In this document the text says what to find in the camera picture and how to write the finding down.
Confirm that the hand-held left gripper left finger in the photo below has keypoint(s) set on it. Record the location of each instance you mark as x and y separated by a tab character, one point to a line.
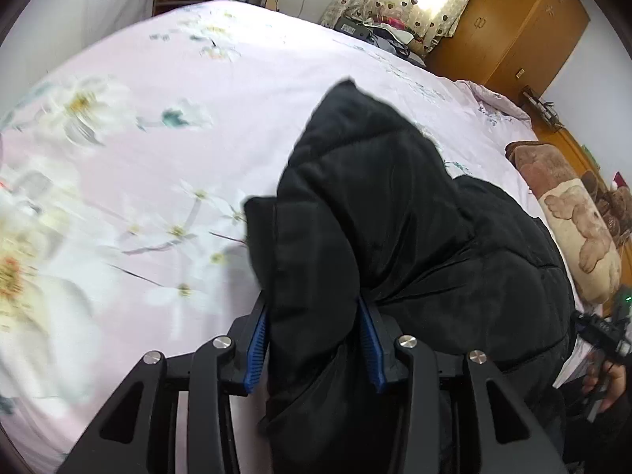
256	350

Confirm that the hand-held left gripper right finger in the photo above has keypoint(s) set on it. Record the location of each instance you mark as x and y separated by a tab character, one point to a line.
370	350

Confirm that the black padded jacket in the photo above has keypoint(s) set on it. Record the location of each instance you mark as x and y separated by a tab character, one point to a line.
405	217

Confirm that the pile of clothes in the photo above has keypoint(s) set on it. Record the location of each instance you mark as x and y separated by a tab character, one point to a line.
390	34

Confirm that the person's right hand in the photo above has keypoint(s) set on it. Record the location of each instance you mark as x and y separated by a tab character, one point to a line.
614	385

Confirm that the teddy bear pillow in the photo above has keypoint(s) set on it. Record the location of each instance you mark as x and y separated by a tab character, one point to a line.
577	217

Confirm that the brown teddy bear plush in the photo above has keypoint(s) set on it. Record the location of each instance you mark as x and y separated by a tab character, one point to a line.
614	202

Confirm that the wooden headboard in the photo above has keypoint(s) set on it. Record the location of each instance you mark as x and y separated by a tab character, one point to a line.
568	143

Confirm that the pink floral bed sheet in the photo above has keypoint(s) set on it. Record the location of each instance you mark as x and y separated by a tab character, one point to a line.
148	84

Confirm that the wooden wardrobe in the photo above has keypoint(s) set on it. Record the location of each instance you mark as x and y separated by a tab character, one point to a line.
513	24

